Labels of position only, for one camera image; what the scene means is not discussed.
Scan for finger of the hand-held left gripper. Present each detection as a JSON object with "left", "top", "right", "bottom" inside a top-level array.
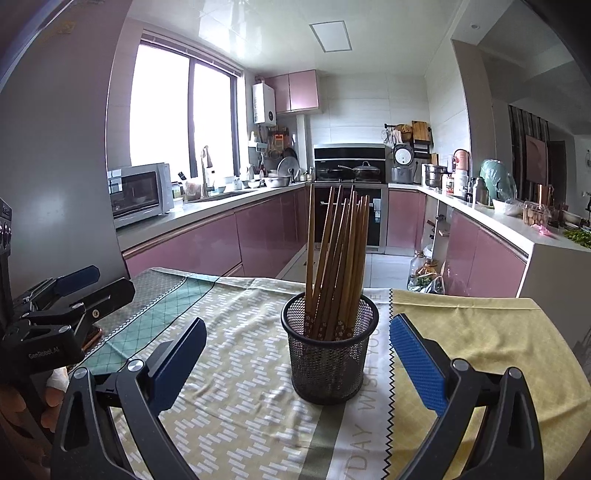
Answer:
[
  {"left": 13, "top": 265, "right": 101, "bottom": 315},
  {"left": 23, "top": 277, "right": 136, "bottom": 345}
]

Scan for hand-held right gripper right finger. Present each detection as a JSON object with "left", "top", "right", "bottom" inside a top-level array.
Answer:
[{"left": 389, "top": 313, "right": 541, "bottom": 480}]

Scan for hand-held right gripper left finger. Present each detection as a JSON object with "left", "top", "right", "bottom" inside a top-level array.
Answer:
[{"left": 50, "top": 316, "right": 208, "bottom": 480}]

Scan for black mesh holder cup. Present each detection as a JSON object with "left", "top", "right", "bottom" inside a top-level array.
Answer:
[{"left": 281, "top": 292, "right": 380, "bottom": 405}]

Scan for bunch of wooden chopsticks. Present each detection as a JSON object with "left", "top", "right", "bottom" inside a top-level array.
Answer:
[{"left": 305, "top": 184, "right": 371, "bottom": 342}]

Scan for person's left hand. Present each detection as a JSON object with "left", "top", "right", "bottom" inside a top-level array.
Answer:
[{"left": 39, "top": 366, "right": 71, "bottom": 433}]

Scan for dark smartphone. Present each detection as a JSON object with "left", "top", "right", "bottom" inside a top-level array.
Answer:
[{"left": 83, "top": 327, "right": 105, "bottom": 354}]

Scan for patchwork printed tablecloth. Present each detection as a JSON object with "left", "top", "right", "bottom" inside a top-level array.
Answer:
[{"left": 69, "top": 267, "right": 591, "bottom": 480}]

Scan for plastic bag of vegetables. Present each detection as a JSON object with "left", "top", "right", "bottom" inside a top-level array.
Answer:
[{"left": 406, "top": 274, "right": 445, "bottom": 295}]

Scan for clear plastic bottle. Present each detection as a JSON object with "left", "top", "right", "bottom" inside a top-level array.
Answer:
[{"left": 409, "top": 253, "right": 428, "bottom": 289}]

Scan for white microwave oven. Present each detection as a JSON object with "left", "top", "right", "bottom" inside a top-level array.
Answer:
[{"left": 107, "top": 162, "right": 175, "bottom": 230}]

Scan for pink base cabinets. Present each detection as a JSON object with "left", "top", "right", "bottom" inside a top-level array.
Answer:
[
  {"left": 122, "top": 187, "right": 309, "bottom": 280},
  {"left": 387, "top": 189, "right": 529, "bottom": 298}
]

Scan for built-in black oven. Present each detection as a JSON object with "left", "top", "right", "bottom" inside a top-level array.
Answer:
[{"left": 305, "top": 182, "right": 389, "bottom": 254}]

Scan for white bowl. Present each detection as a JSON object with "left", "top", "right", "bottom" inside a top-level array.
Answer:
[{"left": 492, "top": 198, "right": 522, "bottom": 217}]

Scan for stainless steel pot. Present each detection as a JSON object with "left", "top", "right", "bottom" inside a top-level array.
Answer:
[{"left": 424, "top": 164, "right": 448, "bottom": 189}]

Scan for kitchen window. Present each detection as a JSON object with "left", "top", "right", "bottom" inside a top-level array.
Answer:
[{"left": 129, "top": 30, "right": 243, "bottom": 178}]

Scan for clear plastic food container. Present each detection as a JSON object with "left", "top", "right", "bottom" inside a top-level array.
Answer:
[{"left": 523, "top": 202, "right": 550, "bottom": 228}]

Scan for black wok with lid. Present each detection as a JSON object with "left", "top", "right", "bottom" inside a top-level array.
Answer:
[{"left": 338, "top": 161, "right": 382, "bottom": 182}]

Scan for green covered appliance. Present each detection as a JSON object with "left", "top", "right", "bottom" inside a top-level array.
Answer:
[{"left": 479, "top": 159, "right": 517, "bottom": 204}]

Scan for green leafy vegetables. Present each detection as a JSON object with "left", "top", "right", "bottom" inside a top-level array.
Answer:
[{"left": 563, "top": 228, "right": 591, "bottom": 250}]

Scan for white rice cooker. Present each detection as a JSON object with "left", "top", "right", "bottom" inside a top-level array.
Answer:
[{"left": 392, "top": 144, "right": 415, "bottom": 184}]

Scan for black range hood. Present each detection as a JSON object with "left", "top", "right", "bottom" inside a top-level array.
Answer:
[{"left": 314, "top": 144, "right": 386, "bottom": 183}]

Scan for ceiling light panel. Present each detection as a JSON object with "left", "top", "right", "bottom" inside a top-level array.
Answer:
[{"left": 309, "top": 21, "right": 352, "bottom": 52}]

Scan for black wall rack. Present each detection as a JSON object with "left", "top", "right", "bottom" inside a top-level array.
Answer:
[{"left": 385, "top": 121, "right": 434, "bottom": 160}]

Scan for framed wall picture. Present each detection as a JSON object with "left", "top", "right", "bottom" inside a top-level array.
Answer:
[{"left": 524, "top": 135, "right": 548, "bottom": 185}]

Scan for white wall water heater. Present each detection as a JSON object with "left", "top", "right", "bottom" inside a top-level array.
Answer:
[{"left": 252, "top": 84, "right": 277, "bottom": 126}]

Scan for pink wall cabinet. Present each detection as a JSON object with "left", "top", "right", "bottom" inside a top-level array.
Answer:
[{"left": 267, "top": 69, "right": 321, "bottom": 114}]

